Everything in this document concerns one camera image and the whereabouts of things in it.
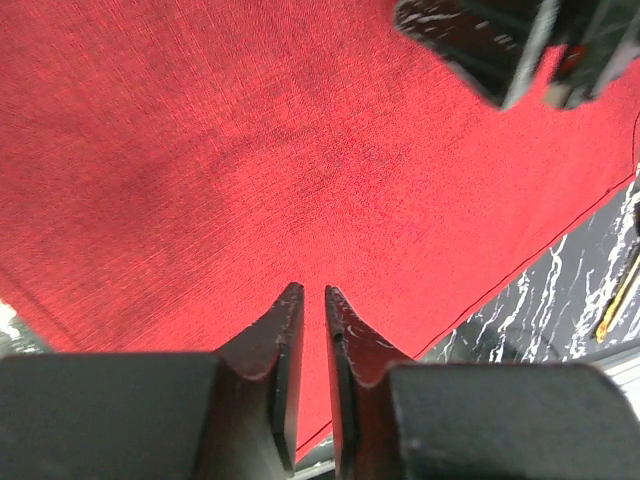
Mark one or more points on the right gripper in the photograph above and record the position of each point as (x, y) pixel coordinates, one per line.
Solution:
(496, 46)

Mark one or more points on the red cloth napkin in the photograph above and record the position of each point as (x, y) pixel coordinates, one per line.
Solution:
(169, 167)

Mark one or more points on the gold spoon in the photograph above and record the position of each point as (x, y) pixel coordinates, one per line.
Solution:
(613, 313)

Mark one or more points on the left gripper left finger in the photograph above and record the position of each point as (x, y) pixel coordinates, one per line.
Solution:
(250, 428)

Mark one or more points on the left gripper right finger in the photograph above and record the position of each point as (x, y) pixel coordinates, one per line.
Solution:
(365, 431)

